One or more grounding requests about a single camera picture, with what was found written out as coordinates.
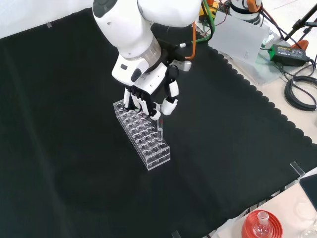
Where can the clear base plate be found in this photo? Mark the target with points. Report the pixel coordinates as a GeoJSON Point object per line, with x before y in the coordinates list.
{"type": "Point", "coordinates": [267, 72]}

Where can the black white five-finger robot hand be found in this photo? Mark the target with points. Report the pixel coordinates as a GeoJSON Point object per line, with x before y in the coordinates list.
{"type": "Point", "coordinates": [151, 79]}

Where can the clear round-bottom flask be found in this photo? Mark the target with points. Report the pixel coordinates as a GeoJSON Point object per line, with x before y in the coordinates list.
{"type": "Point", "coordinates": [262, 229]}

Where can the clear glass beaker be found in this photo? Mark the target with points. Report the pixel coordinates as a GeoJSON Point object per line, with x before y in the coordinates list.
{"type": "Point", "coordinates": [304, 210]}

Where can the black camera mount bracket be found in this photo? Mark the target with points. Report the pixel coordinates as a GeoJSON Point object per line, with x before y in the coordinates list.
{"type": "Point", "coordinates": [164, 47]}

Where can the black bench cloth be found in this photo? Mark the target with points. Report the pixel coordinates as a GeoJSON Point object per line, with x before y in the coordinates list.
{"type": "Point", "coordinates": [74, 124]}

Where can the clear glass test tube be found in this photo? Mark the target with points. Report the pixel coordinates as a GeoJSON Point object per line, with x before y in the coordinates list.
{"type": "Point", "coordinates": [160, 131]}

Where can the black power adapter green label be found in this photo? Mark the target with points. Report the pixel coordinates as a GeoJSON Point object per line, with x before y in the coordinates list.
{"type": "Point", "coordinates": [288, 55]}

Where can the orange clamp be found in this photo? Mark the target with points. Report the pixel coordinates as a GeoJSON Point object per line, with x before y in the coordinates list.
{"type": "Point", "coordinates": [303, 44]}

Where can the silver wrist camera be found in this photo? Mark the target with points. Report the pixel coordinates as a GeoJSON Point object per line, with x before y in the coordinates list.
{"type": "Point", "coordinates": [184, 65]}

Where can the black tablet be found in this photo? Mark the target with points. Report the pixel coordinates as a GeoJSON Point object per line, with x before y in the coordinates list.
{"type": "Point", "coordinates": [310, 188]}

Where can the pale grey board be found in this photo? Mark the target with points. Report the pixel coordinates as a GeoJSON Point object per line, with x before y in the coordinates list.
{"type": "Point", "coordinates": [235, 37]}

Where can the orange base connector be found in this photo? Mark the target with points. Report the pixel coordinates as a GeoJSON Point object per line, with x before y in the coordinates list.
{"type": "Point", "coordinates": [252, 5]}

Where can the yellow stop button box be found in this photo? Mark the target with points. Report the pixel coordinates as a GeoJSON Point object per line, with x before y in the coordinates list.
{"type": "Point", "coordinates": [206, 10]}

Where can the clear acrylic test tube rack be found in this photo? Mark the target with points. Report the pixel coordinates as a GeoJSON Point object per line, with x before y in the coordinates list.
{"type": "Point", "coordinates": [138, 129]}

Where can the black tripod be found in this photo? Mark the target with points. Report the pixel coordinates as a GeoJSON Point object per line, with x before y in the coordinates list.
{"type": "Point", "coordinates": [301, 21]}

